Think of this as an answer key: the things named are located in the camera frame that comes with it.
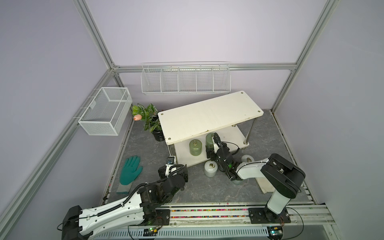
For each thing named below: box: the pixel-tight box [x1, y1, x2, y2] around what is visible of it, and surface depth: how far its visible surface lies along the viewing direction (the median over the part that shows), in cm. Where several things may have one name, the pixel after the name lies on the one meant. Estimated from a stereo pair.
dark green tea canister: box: [189, 139, 203, 157], surface depth 87 cm
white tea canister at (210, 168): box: [204, 160, 218, 178], surface depth 85 cm
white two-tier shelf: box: [158, 90, 264, 167], surface depth 74 cm
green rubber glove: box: [116, 155, 143, 194], surface depth 91 cm
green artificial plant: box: [132, 103, 162, 132], surface depth 84 cm
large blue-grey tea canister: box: [232, 179, 243, 185], surface depth 86 cm
